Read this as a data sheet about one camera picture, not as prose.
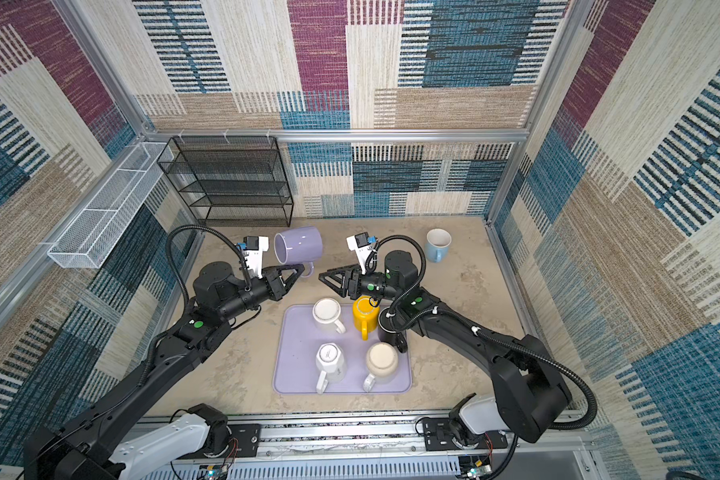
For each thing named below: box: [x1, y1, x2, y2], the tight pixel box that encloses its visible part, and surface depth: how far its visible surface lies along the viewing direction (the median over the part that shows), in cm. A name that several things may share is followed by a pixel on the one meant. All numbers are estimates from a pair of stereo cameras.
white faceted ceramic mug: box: [316, 342, 347, 394], surface depth 78 cm
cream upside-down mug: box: [363, 342, 398, 392], surface depth 79 cm
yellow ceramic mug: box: [352, 296, 380, 341], surface depth 87 cm
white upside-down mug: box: [312, 298, 346, 334], surface depth 89 cm
